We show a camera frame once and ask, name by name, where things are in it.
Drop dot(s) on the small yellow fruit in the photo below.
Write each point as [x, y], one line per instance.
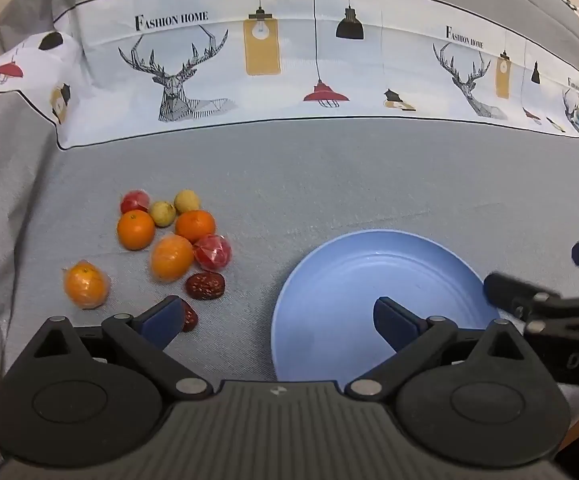
[162, 214]
[187, 201]

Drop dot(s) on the bare orange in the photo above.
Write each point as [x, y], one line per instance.
[195, 226]
[136, 230]

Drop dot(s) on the small wrapped red fruit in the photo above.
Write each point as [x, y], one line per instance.
[133, 202]

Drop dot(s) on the deer print duvet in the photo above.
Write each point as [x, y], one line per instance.
[369, 60]

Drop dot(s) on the blue plate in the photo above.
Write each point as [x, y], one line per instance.
[349, 270]

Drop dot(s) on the dark red date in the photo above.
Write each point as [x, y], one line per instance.
[205, 286]
[191, 318]

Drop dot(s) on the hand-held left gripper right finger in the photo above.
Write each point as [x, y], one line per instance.
[394, 324]

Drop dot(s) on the plastic orange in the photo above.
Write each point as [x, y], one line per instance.
[86, 286]
[172, 257]

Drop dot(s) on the lamp print pillow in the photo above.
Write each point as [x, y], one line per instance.
[24, 70]

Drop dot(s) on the large red apple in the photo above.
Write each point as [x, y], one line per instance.
[212, 252]

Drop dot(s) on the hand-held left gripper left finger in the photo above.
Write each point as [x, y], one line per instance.
[162, 321]

